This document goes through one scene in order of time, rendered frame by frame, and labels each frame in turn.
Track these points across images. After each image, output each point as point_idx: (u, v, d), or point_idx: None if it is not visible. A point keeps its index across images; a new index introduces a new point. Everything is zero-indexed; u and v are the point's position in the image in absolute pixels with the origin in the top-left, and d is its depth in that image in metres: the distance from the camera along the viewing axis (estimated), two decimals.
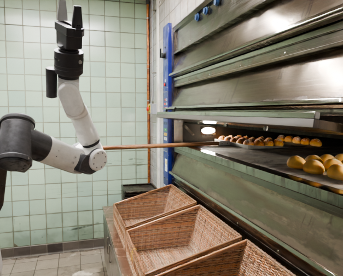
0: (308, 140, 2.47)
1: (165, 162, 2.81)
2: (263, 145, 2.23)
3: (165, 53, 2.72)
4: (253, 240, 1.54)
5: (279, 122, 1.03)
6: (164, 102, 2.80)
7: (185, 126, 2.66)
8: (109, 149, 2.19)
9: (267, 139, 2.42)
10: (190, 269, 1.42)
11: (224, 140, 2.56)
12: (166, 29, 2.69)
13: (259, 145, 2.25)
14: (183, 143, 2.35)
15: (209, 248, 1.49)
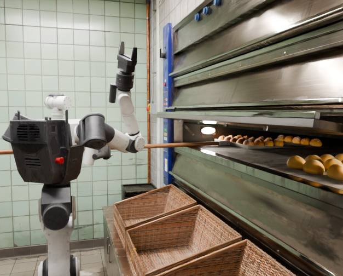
0: (308, 140, 2.47)
1: (165, 162, 2.81)
2: (263, 145, 2.23)
3: (165, 53, 2.72)
4: (253, 240, 1.54)
5: (279, 122, 1.03)
6: (164, 102, 2.80)
7: (185, 126, 2.66)
8: None
9: (267, 139, 2.42)
10: (190, 269, 1.42)
11: (224, 140, 2.56)
12: (166, 29, 2.69)
13: (259, 145, 2.25)
14: (183, 143, 2.35)
15: (209, 248, 1.49)
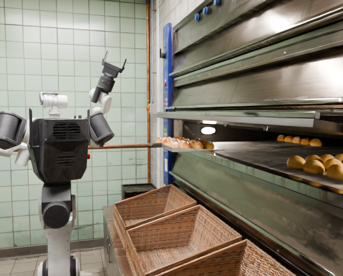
0: (308, 140, 2.47)
1: (165, 162, 2.81)
2: (190, 148, 2.08)
3: (165, 53, 2.72)
4: (253, 240, 1.54)
5: (279, 122, 1.03)
6: (164, 102, 2.80)
7: (185, 126, 2.66)
8: None
9: (201, 141, 2.27)
10: (190, 269, 1.42)
11: (158, 142, 2.41)
12: (166, 29, 2.69)
13: (186, 148, 2.10)
14: (108, 144, 2.19)
15: (209, 248, 1.49)
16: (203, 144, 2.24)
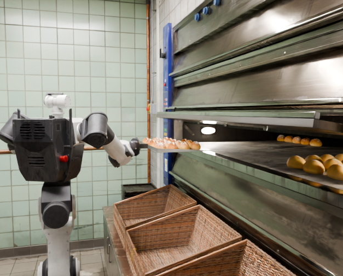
0: (308, 140, 2.47)
1: (165, 162, 2.81)
2: (176, 149, 2.06)
3: (165, 53, 2.72)
4: (253, 240, 1.54)
5: (279, 122, 1.03)
6: (164, 102, 2.80)
7: (185, 126, 2.66)
8: (5, 153, 2.01)
9: (187, 142, 2.24)
10: (190, 269, 1.42)
11: (145, 143, 2.39)
12: (166, 29, 2.69)
13: (171, 148, 2.07)
14: (93, 146, 2.16)
15: (209, 248, 1.49)
16: (189, 145, 2.22)
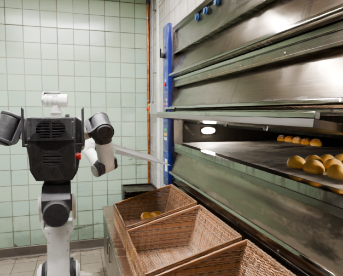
0: (308, 140, 2.47)
1: (165, 162, 2.81)
2: (135, 155, 1.98)
3: (165, 53, 2.72)
4: (253, 240, 1.54)
5: (279, 122, 1.03)
6: (164, 102, 2.80)
7: (185, 126, 2.66)
8: None
9: None
10: (190, 269, 1.42)
11: None
12: (166, 29, 2.69)
13: (172, 235, 2.11)
14: None
15: (209, 248, 1.49)
16: None
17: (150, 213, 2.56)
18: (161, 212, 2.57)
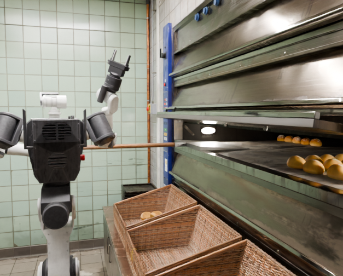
0: (308, 140, 2.47)
1: (165, 162, 2.81)
2: (217, 147, 2.15)
3: (165, 53, 2.72)
4: (253, 240, 1.54)
5: (279, 122, 1.03)
6: (164, 102, 2.80)
7: (185, 126, 2.66)
8: None
9: None
10: (190, 269, 1.42)
11: None
12: (166, 29, 2.69)
13: (172, 235, 2.11)
14: (135, 144, 2.26)
15: (209, 248, 1.49)
16: None
17: (150, 213, 2.56)
18: (161, 212, 2.57)
